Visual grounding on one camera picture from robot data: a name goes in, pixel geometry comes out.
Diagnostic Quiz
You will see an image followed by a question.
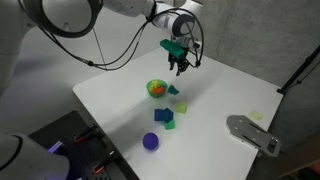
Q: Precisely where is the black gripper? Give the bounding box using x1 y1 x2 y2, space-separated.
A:
167 49 193 77

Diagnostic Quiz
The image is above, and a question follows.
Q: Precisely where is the teal green animal toy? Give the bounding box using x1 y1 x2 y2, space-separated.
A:
166 84 180 96

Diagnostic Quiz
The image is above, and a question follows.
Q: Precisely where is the orange toy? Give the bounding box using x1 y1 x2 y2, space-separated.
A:
152 86 167 94

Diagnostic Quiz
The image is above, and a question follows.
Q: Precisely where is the green plastic bowl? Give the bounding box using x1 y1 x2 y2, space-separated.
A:
145 78 169 100

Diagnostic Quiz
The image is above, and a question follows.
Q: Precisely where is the yellow-green cube block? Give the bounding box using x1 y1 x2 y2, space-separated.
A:
175 101 188 115

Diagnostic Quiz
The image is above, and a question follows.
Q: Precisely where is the dark blue pentagon block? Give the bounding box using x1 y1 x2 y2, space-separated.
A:
162 107 175 123

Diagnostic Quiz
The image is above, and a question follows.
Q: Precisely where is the blue cube block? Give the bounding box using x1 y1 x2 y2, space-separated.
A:
153 108 165 122

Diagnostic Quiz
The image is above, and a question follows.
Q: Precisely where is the green block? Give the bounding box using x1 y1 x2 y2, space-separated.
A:
163 119 176 131

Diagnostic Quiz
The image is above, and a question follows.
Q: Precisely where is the yellow sticky note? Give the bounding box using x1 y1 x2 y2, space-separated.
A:
248 109 265 122

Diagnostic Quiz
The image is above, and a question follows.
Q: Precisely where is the grey metal mounting plate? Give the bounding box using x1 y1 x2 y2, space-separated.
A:
225 114 282 158

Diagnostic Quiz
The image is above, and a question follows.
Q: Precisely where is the red black clamp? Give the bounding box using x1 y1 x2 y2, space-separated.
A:
91 150 116 176
73 123 100 145

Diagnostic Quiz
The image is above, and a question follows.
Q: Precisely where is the black tripod pole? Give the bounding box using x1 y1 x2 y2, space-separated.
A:
276 44 320 95

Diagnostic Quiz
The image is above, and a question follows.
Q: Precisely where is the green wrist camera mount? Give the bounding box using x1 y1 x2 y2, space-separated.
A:
159 38 186 60

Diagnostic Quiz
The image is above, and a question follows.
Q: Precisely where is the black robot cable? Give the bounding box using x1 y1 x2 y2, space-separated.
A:
18 0 205 72

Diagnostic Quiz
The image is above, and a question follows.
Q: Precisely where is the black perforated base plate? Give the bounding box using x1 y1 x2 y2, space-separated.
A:
28 110 141 180

